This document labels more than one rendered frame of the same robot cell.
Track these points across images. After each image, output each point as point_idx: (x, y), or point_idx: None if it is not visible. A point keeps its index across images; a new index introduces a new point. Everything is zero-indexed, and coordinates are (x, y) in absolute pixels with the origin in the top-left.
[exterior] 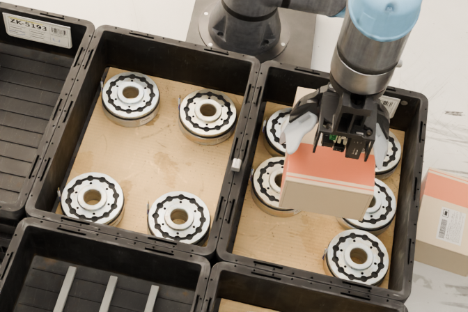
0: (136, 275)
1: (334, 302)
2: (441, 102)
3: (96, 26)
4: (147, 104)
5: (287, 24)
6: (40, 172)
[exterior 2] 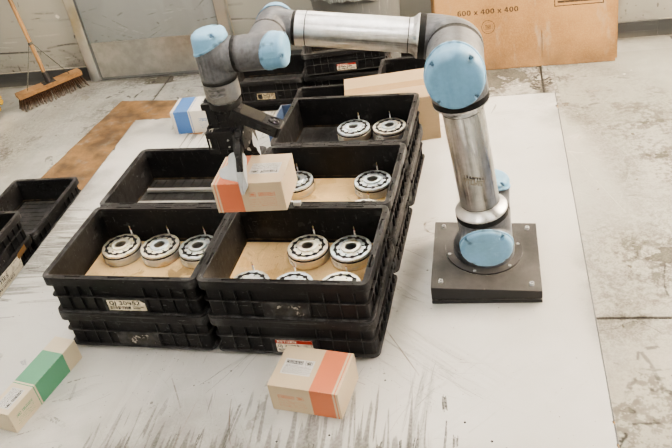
0: None
1: None
2: (455, 393)
3: None
4: (366, 187)
5: (501, 273)
6: (293, 145)
